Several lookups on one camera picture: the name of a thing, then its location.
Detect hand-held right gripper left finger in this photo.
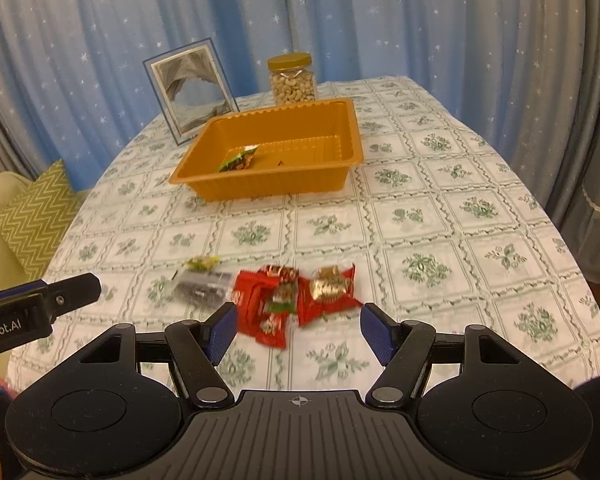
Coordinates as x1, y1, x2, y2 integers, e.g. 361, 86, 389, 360
77, 301, 238, 407

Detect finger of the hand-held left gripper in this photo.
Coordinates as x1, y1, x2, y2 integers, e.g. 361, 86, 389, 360
0, 281, 50, 305
41, 274, 102, 317

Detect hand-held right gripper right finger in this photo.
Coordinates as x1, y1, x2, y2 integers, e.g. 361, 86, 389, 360
361, 302, 523, 408

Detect large red snack packet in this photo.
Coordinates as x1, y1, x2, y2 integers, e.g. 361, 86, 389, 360
233, 265, 301, 337

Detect clear packet with dark contents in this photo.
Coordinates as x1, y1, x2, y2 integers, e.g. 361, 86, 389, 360
171, 267, 234, 312

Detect red packet with gold picture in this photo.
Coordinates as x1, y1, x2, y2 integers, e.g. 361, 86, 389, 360
296, 263, 365, 328

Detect small green-red candy packet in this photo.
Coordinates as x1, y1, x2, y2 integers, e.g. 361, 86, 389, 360
266, 281, 299, 316

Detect yellow-green candy packet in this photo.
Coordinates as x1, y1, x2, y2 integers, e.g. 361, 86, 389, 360
186, 256, 222, 274

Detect green snack packet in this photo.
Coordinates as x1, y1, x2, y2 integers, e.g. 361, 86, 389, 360
218, 144, 259, 173

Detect orange plastic tray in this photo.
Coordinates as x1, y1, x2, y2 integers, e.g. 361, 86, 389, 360
168, 99, 365, 202

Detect green zigzag cushion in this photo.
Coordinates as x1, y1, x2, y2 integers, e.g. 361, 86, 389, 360
0, 159, 88, 279

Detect green floral tablecloth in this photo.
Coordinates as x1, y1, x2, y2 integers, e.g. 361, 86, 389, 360
7, 76, 600, 392

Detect cashew jar with gold lid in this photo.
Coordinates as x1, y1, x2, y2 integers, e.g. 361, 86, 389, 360
267, 53, 319, 106

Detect blue star-print curtain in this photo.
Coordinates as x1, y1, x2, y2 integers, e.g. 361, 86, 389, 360
0, 0, 600, 196

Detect glass sand art picture frame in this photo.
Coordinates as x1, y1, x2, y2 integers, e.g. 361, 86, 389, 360
142, 37, 241, 147

